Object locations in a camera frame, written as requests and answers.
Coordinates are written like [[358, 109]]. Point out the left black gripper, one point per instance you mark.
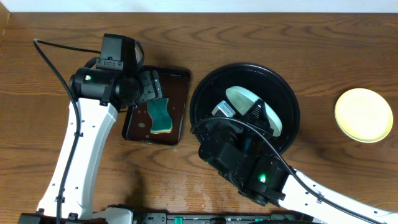
[[150, 86]]

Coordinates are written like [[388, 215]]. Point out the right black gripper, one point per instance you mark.
[[263, 124]]

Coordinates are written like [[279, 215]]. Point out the light blue plate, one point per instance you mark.
[[239, 93]]

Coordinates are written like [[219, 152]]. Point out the green scouring sponge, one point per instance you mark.
[[161, 120]]

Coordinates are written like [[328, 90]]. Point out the yellow plate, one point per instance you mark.
[[363, 115]]

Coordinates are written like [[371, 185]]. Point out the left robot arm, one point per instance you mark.
[[99, 95]]

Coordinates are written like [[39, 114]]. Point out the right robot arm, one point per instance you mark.
[[237, 147]]

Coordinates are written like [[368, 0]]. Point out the black rectangular tray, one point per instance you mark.
[[137, 124]]

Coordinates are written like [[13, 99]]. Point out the round black tray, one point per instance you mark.
[[262, 81]]

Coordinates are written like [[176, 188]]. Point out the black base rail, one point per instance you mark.
[[217, 218]]

